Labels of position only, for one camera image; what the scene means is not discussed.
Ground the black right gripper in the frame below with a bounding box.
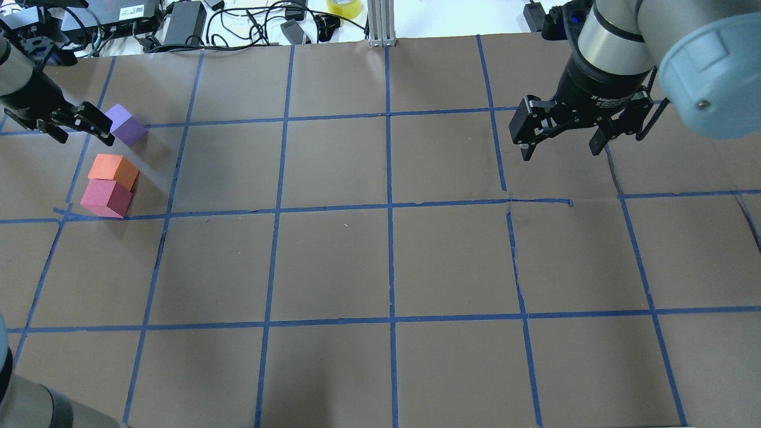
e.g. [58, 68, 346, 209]
[509, 57, 654, 162]

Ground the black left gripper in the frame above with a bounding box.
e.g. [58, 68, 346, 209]
[2, 71, 116, 147]

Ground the orange foam cube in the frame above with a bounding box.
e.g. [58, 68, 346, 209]
[87, 153, 139, 191]

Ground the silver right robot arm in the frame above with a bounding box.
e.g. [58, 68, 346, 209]
[508, 1, 760, 161]

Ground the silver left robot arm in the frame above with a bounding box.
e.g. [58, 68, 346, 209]
[1, 21, 116, 147]

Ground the black power adapter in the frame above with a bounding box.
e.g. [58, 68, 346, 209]
[163, 1, 206, 46]

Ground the yellow tape roll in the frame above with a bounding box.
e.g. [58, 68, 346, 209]
[326, 0, 362, 20]

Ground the pink foam cube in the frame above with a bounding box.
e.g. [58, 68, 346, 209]
[80, 180, 134, 218]

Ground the purple foam cube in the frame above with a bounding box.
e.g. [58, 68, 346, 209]
[105, 103, 149, 147]

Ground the aluminium frame post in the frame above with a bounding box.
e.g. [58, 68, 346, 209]
[367, 0, 398, 47]

